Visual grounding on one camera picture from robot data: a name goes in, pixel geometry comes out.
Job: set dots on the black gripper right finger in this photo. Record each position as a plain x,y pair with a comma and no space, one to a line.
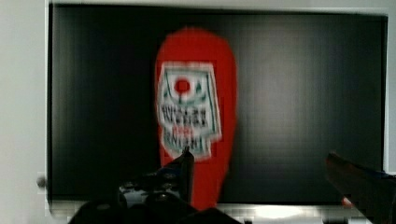
371,192

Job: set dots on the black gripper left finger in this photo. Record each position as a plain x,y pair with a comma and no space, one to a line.
174,178

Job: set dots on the red felt ketchup bottle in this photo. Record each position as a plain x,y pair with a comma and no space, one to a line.
195,88

